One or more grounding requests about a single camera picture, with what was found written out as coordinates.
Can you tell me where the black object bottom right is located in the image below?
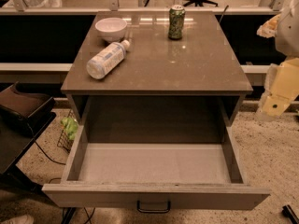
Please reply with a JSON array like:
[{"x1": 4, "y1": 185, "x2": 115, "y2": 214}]
[{"x1": 282, "y1": 205, "x2": 299, "y2": 224}]

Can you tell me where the open grey drawer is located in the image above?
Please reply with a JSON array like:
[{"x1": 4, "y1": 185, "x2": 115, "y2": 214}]
[{"x1": 43, "y1": 122, "x2": 270, "y2": 210}]

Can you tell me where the wire basket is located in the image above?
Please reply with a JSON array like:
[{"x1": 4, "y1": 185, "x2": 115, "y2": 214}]
[{"x1": 57, "y1": 110, "x2": 77, "y2": 153}]

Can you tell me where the grey drawer cabinet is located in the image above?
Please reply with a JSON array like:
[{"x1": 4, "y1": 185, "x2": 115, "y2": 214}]
[{"x1": 62, "y1": 11, "x2": 252, "y2": 144}]

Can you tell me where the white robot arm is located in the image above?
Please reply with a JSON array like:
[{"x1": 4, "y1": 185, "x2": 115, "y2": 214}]
[{"x1": 257, "y1": 0, "x2": 299, "y2": 120}]

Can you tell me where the dark side table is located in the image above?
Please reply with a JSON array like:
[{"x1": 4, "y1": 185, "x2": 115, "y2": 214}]
[{"x1": 0, "y1": 82, "x2": 56, "y2": 193}]

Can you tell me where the black drawer handle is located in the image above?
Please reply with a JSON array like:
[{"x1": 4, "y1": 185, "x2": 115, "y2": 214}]
[{"x1": 136, "y1": 201, "x2": 171, "y2": 214}]

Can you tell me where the green soda can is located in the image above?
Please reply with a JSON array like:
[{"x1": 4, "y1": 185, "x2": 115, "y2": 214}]
[{"x1": 168, "y1": 5, "x2": 185, "y2": 40}]

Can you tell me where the white plastic bottle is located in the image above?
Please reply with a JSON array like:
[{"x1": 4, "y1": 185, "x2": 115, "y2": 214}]
[{"x1": 86, "y1": 40, "x2": 130, "y2": 79}]

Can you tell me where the white bowl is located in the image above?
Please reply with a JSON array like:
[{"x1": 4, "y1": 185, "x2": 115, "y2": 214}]
[{"x1": 95, "y1": 18, "x2": 127, "y2": 43}]

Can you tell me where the green object in basket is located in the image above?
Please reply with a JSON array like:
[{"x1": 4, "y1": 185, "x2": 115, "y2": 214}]
[{"x1": 61, "y1": 117, "x2": 78, "y2": 141}]

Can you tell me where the white shoe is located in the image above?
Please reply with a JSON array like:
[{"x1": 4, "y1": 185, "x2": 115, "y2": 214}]
[{"x1": 0, "y1": 215, "x2": 34, "y2": 224}]

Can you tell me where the black cable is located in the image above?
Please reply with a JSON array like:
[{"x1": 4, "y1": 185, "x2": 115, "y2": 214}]
[{"x1": 27, "y1": 121, "x2": 67, "y2": 166}]

